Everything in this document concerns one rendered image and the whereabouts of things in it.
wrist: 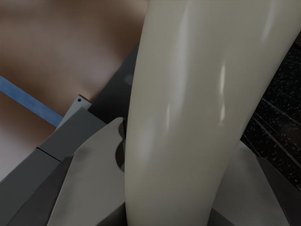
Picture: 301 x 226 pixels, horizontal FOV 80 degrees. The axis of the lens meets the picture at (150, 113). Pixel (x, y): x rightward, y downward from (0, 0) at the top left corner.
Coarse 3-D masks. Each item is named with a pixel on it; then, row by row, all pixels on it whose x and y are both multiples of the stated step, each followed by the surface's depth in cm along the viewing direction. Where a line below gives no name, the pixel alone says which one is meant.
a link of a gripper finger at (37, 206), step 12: (72, 156) 9; (60, 168) 8; (48, 180) 8; (60, 180) 7; (36, 192) 7; (48, 192) 7; (24, 204) 7; (36, 204) 7; (48, 204) 7; (24, 216) 6; (36, 216) 6; (48, 216) 6
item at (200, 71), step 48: (192, 0) 3; (240, 0) 2; (288, 0) 2; (144, 48) 4; (192, 48) 3; (240, 48) 3; (288, 48) 3; (144, 96) 4; (192, 96) 3; (240, 96) 3; (144, 144) 4; (192, 144) 4; (144, 192) 5; (192, 192) 4
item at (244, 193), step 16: (240, 144) 9; (240, 160) 8; (256, 160) 8; (224, 176) 8; (240, 176) 7; (256, 176) 7; (224, 192) 7; (240, 192) 7; (256, 192) 7; (272, 192) 7; (224, 208) 6; (240, 208) 6; (256, 208) 6; (272, 208) 6; (208, 224) 7; (224, 224) 6; (240, 224) 6; (256, 224) 6; (272, 224) 6; (288, 224) 6
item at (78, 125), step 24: (72, 120) 94; (96, 120) 108; (48, 144) 75; (72, 144) 83; (24, 168) 62; (48, 168) 68; (120, 168) 92; (0, 192) 53; (24, 192) 57; (0, 216) 49
